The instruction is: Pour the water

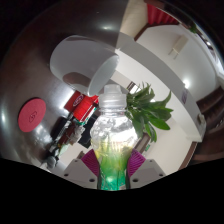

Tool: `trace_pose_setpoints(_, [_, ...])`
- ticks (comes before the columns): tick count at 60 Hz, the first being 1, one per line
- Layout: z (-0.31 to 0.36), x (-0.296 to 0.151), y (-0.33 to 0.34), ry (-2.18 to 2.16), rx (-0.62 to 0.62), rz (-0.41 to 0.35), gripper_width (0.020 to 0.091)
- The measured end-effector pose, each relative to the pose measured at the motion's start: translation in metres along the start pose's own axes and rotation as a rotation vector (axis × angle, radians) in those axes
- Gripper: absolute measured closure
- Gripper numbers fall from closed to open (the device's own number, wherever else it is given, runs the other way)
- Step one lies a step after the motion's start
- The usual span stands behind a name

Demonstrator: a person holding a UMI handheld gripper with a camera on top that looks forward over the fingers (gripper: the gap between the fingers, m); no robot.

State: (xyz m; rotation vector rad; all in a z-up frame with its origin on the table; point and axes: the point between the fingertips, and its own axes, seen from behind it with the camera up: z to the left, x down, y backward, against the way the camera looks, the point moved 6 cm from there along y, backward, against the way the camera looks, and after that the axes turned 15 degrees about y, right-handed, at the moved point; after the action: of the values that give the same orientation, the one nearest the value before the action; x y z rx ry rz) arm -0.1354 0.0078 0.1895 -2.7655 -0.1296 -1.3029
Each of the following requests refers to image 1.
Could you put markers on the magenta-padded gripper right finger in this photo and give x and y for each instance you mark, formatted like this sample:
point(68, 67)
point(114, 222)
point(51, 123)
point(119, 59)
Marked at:
point(148, 171)

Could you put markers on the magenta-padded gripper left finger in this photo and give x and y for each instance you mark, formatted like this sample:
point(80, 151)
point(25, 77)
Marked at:
point(78, 171)

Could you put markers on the clear bottle with green label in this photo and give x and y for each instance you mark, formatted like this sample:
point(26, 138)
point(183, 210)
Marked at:
point(113, 133)

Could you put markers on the grey round headset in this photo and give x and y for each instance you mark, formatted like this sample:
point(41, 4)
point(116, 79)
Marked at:
point(50, 162)

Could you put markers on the tray with small jars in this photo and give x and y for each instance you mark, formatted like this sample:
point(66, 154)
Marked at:
point(68, 136)

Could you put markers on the potted leafy plant, white pot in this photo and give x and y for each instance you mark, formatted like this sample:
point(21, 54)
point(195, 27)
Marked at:
point(150, 113)

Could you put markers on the red box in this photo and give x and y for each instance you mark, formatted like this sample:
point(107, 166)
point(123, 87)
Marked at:
point(82, 106)

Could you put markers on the flat round red coaster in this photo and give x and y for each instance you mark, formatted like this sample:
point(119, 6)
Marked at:
point(31, 115)

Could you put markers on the glowing wall lamp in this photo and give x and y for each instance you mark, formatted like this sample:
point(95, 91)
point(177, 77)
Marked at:
point(186, 83)

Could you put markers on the white wall radiator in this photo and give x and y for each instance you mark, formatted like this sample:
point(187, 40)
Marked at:
point(178, 46)

